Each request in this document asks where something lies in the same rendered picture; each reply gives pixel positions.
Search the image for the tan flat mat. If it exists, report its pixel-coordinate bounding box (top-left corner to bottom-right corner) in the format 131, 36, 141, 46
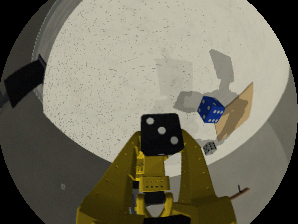
214, 82, 253, 142

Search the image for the blue die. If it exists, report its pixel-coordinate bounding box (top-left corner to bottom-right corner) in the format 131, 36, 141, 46
197, 96, 225, 123

